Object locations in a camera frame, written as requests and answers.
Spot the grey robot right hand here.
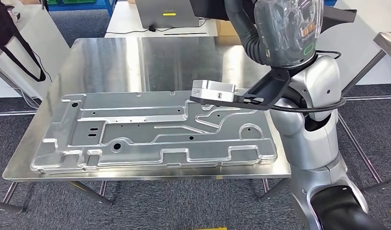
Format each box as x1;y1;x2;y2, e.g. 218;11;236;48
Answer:
253;0;325;69

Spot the black plastic frame part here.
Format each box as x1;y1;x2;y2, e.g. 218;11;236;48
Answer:
189;0;357;35

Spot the stainless steel workbench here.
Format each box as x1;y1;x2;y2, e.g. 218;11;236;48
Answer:
0;35;292;214

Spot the brown cardboard box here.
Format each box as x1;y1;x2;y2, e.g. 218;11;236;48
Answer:
215;19;242;37

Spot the white table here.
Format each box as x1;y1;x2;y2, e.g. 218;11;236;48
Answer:
104;0;219;39
315;0;391;86

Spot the steel table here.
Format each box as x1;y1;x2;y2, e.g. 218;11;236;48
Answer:
337;31;391;195

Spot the grey box device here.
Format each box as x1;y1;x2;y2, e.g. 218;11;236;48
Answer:
134;0;201;29

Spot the stamped metal panel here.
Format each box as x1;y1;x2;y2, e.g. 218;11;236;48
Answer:
30;90;279;174

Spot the pale grey table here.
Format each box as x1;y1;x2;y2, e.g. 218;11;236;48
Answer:
0;1;71;116

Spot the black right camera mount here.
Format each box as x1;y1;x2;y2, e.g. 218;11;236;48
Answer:
189;68;291;112

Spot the black right camera cable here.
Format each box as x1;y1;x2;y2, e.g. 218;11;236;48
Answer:
235;49;347;114

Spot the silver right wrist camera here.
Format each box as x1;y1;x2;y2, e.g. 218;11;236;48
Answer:
190;79;237;104

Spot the black power cable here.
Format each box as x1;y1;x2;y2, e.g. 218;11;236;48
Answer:
114;18;212;35

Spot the black bag with strap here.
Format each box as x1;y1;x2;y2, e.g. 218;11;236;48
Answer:
0;0;47;83

